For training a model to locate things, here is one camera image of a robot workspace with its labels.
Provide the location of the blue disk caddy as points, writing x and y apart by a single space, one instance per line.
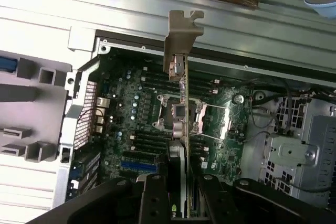
8 64

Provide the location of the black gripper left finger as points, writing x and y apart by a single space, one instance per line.
152 203

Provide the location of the open black PC case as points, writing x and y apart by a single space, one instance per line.
84 108

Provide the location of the grey plastic parts rack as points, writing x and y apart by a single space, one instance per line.
26 108

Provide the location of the silver disk bay cage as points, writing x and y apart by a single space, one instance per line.
323 134

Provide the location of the green motherboard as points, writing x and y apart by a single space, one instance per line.
231 155

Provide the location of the CPU socket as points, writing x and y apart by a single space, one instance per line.
194 113

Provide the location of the blue expansion slot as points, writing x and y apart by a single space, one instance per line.
139 165

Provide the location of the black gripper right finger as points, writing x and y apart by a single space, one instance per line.
262 200

